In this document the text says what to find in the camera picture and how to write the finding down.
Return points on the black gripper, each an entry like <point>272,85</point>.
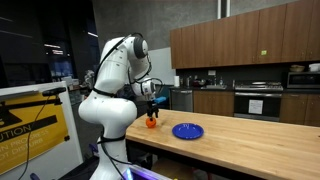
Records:
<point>153,106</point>

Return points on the orange ball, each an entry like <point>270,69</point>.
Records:
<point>150,124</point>

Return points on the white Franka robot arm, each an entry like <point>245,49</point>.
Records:
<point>113,66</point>

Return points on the blue plate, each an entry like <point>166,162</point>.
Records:
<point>188,131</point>

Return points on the white paper towel roll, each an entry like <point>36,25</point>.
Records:
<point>176,81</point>

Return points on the red cooking pot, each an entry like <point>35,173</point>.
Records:
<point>199,83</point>

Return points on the purple lit control box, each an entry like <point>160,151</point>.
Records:
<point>140,175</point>

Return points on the wooden sink base cabinet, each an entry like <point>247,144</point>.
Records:
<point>215,103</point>

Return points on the stainless steel sink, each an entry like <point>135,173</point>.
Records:
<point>215,87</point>

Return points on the grey tripod device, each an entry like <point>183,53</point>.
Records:
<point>89,78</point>

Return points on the clear soap bottle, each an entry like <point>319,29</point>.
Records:
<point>221,82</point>

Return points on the stainless steel oven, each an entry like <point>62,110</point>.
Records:
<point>240,106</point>

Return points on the white paper sheet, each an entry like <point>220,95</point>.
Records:
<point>255,106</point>

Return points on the yellow caution sign board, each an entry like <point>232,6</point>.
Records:
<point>33,133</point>

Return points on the green sticky note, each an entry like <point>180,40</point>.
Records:
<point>263,52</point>

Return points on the small blue object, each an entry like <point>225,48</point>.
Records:
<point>34,176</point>

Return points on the black kitchen countertop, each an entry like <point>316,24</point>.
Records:
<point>300,90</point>

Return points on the tan bowl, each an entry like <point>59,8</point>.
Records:
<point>296,68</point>

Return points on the stainless steel microwave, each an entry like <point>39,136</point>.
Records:
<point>301,80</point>

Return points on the white container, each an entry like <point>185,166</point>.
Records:
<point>315,67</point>

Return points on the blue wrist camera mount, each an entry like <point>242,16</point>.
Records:
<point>160,99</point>

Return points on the white wall outlet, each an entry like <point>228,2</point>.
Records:
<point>211,72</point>

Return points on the black bar camera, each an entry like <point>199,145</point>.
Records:
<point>53,91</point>

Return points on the wooden wall cabinets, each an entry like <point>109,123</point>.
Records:
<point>233,40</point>

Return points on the white wall pipe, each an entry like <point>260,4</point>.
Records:
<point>228,8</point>
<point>218,8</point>

